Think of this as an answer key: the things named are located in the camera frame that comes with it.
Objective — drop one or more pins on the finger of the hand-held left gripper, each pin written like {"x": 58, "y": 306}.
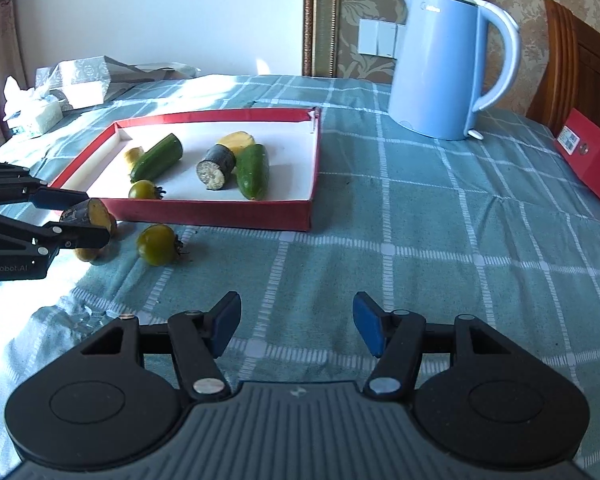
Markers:
{"x": 55, "y": 197}
{"x": 80, "y": 236}

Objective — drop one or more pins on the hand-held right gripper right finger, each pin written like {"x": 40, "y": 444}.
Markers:
{"x": 367, "y": 322}

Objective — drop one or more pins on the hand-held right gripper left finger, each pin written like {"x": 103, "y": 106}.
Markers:
{"x": 227, "y": 317}

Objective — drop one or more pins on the brown longan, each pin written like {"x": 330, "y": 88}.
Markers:
{"x": 86, "y": 254}

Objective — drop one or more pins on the green tomato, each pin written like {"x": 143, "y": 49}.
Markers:
{"x": 141, "y": 190}
{"x": 155, "y": 245}

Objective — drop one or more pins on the green cucumber piece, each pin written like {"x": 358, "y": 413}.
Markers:
{"x": 252, "y": 172}
{"x": 155, "y": 160}

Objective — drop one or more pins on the red cardboard tray box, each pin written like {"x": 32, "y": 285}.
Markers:
{"x": 290, "y": 160}

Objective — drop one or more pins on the white tissue pack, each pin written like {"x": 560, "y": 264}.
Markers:
{"x": 40, "y": 115}

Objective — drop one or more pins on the silver patterned gift bag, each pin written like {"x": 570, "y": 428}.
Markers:
{"x": 80, "y": 77}

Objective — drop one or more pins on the teal checked tablecloth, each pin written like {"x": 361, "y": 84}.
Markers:
{"x": 430, "y": 210}

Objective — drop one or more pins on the blue electric kettle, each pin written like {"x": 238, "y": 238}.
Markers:
{"x": 430, "y": 75}

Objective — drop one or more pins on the wooden chair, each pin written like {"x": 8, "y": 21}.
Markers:
{"x": 590, "y": 75}

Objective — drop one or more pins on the white wall switch panel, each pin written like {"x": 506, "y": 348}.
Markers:
{"x": 375, "y": 37}

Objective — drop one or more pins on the gilded wall frame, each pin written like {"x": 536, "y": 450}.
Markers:
{"x": 325, "y": 20}

